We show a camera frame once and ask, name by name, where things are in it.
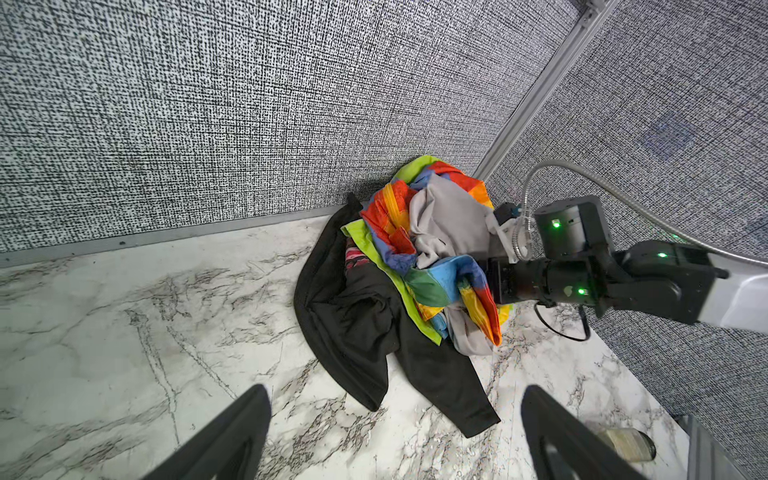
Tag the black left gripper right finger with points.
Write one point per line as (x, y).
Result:
(562, 447)

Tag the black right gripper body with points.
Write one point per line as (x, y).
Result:
(515, 282)

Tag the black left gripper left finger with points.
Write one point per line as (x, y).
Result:
(229, 447)

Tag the black cloth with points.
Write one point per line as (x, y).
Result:
(353, 319)

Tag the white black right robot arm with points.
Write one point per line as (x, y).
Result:
(673, 281)

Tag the grey ribbed cloth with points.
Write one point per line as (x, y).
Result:
(446, 221)

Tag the rainbow striped cloth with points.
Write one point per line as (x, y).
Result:
(459, 277)

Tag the pink striped cloth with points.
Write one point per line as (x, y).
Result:
(353, 256)

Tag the lime green cloth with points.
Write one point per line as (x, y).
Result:
(382, 234)

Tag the glass jar black lid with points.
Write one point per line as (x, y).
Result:
(630, 444)

